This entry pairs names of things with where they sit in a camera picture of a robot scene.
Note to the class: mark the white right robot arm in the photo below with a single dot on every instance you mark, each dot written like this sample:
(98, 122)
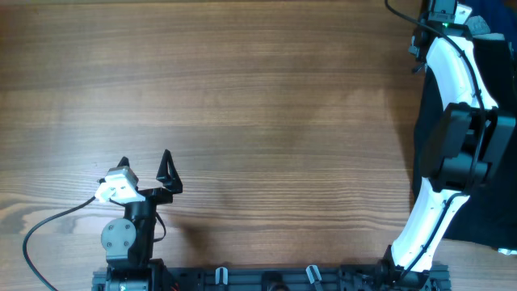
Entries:
(465, 148)

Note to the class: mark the white garment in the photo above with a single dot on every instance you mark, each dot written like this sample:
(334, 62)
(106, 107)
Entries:
(507, 251)

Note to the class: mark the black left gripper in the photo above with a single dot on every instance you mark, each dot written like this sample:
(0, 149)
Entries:
(166, 175)

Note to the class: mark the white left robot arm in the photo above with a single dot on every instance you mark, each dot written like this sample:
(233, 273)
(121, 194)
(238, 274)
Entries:
(128, 241)

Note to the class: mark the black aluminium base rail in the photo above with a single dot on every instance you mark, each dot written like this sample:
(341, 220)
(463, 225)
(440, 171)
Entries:
(344, 278)

